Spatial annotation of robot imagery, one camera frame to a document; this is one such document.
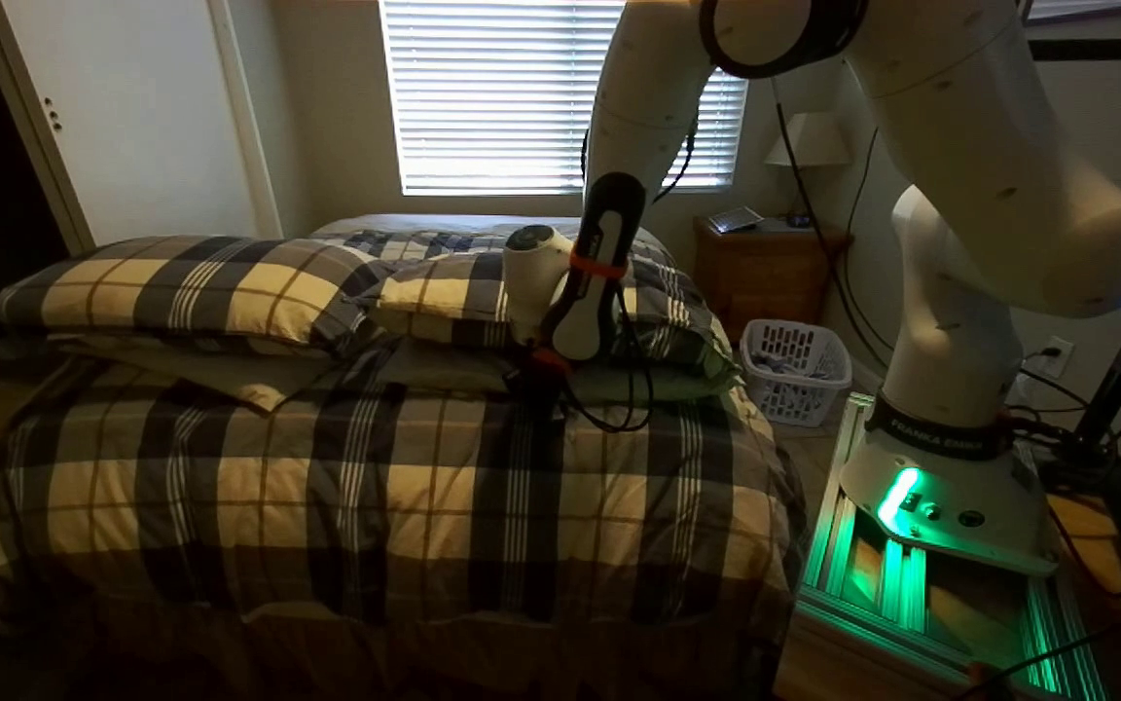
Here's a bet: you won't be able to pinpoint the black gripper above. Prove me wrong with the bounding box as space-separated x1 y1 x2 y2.
514 337 580 403

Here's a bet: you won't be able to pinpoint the white laundry basket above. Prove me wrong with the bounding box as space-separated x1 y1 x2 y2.
735 316 855 432

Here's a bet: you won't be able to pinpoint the orange strap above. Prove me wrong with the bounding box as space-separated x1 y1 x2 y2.
563 254 626 285

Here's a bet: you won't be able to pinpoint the white table lamp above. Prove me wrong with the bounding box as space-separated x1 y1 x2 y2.
767 107 853 231

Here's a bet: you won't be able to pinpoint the wooden nightstand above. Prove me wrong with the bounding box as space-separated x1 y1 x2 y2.
693 222 855 348

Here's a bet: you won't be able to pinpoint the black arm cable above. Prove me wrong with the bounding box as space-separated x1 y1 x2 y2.
652 107 709 207

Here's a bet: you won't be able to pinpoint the metal robot stand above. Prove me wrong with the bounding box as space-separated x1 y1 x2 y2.
788 386 1116 701

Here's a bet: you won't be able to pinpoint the olive green sheet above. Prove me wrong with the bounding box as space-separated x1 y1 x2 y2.
571 327 740 410

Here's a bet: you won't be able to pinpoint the white window blinds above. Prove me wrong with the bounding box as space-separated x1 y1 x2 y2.
378 0 750 201

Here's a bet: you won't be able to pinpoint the black overhead bracket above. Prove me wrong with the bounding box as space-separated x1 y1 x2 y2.
1025 0 1121 81

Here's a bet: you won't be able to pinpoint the small item on nightstand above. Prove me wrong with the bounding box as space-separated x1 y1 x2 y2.
700 207 767 240

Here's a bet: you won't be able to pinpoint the white wall outlet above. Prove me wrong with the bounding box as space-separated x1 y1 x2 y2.
1038 335 1077 383

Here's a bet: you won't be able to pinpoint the white closet door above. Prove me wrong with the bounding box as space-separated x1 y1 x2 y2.
0 0 285 258

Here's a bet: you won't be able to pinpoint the plaid comforter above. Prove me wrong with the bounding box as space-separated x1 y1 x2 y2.
0 209 809 653

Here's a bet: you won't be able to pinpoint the small plaid pillow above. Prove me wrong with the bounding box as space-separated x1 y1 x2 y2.
369 246 519 350
618 258 735 361

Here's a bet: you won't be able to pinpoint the large plaid pillow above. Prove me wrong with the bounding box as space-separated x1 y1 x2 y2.
0 232 390 358

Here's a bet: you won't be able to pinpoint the black cable bundle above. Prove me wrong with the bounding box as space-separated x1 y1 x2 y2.
1006 366 1121 477

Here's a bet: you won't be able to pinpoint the white flat pillow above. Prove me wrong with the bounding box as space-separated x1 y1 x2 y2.
46 327 369 416

